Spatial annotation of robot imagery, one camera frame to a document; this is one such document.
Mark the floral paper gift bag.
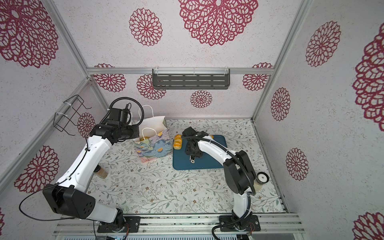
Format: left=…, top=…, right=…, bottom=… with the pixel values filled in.
left=133, top=111, right=173, bottom=163

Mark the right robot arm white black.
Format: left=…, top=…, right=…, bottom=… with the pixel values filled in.
left=182, top=136, right=257, bottom=219

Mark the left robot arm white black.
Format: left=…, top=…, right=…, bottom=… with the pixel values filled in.
left=43, top=124, right=140, bottom=232

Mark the striped bread roll upper left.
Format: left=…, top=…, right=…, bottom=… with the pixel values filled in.
left=173, top=135, right=183, bottom=150

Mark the teal serving tray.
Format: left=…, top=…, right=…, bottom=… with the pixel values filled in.
left=173, top=135, right=232, bottom=171

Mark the brown spice bottle black cap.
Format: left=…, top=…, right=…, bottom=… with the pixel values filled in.
left=94, top=165, right=109, bottom=179

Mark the tape roll on table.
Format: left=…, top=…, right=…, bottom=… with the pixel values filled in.
left=254, top=172, right=270, bottom=192

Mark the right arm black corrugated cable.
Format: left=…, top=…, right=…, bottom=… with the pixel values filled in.
left=181, top=134, right=257, bottom=240

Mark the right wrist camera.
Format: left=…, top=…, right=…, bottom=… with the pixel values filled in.
left=182, top=127, right=208, bottom=139

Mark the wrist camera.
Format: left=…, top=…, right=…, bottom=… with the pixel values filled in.
left=182, top=127, right=208, bottom=139
left=107, top=108, right=132, bottom=125

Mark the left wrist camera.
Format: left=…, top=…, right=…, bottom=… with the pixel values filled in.
left=107, top=108, right=132, bottom=125

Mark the black wire wall rack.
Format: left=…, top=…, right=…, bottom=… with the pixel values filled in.
left=53, top=95, right=91, bottom=136

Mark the grey wall shelf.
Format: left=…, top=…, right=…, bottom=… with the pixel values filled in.
left=152, top=68, right=231, bottom=90

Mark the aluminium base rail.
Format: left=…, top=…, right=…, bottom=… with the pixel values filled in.
left=50, top=213, right=306, bottom=240

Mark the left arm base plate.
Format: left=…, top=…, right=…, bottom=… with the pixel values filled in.
left=97, top=216, right=141, bottom=234

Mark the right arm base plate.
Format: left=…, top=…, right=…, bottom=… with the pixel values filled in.
left=219, top=213, right=261, bottom=232

